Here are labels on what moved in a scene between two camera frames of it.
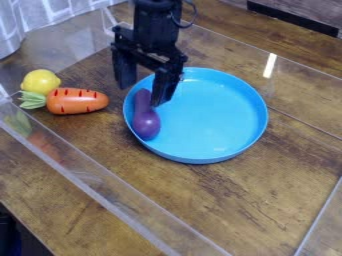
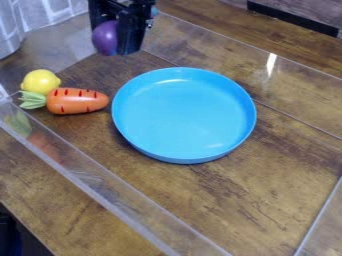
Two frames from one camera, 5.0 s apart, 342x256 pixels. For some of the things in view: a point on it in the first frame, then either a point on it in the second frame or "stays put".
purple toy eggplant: [146, 124] → [104, 37]
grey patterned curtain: [23, 15] stays put
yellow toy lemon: [38, 81] stays put
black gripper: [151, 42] → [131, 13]
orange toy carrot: [67, 100] stays put
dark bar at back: [293, 19] stays put
